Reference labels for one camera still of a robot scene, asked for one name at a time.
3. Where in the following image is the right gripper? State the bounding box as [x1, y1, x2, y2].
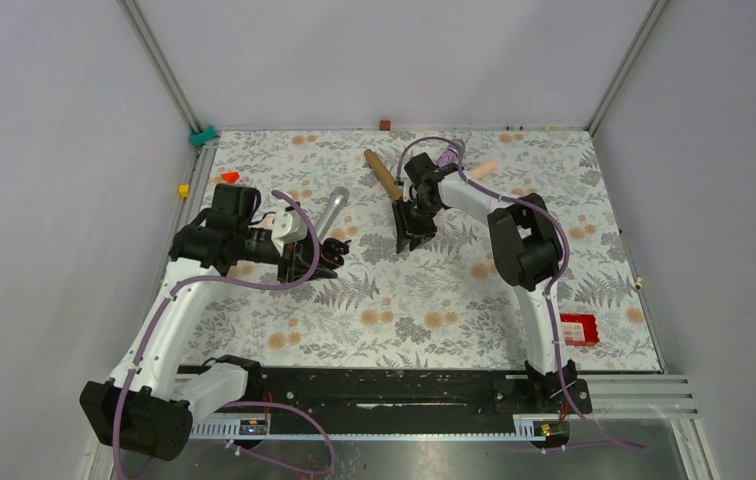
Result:
[392, 197, 442, 252]

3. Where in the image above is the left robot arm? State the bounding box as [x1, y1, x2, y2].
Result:
[79, 184, 349, 460]

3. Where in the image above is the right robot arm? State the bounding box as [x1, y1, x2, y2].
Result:
[392, 153, 592, 416]

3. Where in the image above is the gold microphone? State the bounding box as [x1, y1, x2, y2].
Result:
[364, 149, 403, 201]

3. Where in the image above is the purple glitter microphone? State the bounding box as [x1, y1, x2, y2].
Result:
[436, 147, 460, 168]

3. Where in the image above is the silver microphone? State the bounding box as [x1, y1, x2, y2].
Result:
[314, 186, 350, 240]

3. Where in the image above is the pink microphone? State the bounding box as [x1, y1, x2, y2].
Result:
[468, 160, 499, 180]

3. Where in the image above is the floral table mat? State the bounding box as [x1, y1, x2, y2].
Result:
[182, 130, 661, 372]

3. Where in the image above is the red triangle block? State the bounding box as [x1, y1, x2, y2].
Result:
[220, 171, 240, 184]

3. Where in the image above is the teal corner clip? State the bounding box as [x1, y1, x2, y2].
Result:
[188, 125, 219, 147]

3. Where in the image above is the red box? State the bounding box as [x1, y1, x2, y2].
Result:
[560, 313, 600, 347]

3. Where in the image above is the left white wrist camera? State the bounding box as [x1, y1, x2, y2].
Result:
[271, 204, 308, 245]

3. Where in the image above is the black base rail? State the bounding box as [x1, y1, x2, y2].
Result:
[219, 367, 572, 436]

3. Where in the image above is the bottom purple cable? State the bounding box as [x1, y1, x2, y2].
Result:
[225, 399, 340, 476]

